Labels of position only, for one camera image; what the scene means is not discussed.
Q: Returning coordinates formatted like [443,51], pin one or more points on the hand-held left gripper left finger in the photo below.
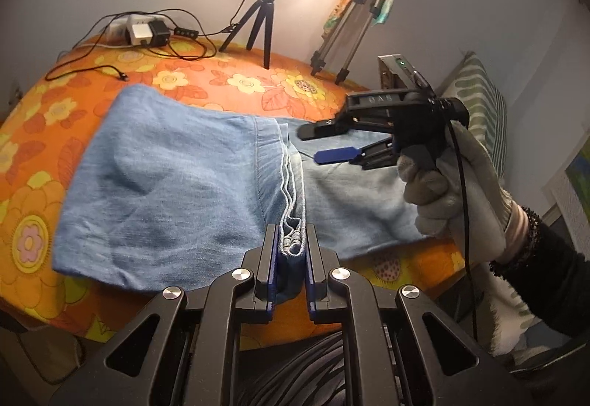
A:
[273,277]

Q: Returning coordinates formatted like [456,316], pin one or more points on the black power adapter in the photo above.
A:
[160,33]

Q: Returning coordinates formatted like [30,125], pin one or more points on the black white striped cloth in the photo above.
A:
[295,369]

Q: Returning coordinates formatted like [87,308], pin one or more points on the light blue denim pants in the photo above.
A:
[161,184]

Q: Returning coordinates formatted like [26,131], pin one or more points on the white power adapter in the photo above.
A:
[140,32]

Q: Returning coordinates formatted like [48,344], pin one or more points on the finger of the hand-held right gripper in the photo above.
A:
[318,130]
[336,155]

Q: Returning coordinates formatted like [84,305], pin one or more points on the white power strip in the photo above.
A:
[117,30]

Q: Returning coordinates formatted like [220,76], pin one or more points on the green striped pillow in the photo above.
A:
[484,101]

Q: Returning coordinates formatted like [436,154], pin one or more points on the small black tripod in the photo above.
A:
[266,19]

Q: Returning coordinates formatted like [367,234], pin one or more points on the person's right hand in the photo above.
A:
[479,203]

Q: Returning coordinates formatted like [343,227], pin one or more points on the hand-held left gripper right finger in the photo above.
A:
[309,281]

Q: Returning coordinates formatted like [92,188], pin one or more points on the large silver tripod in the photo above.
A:
[364,5]

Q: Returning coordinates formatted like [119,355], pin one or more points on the orange floral bed sheet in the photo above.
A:
[46,134]

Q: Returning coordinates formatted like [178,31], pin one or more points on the person's right forearm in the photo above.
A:
[553,277]

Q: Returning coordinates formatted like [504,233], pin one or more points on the framed picture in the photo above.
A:
[574,175]

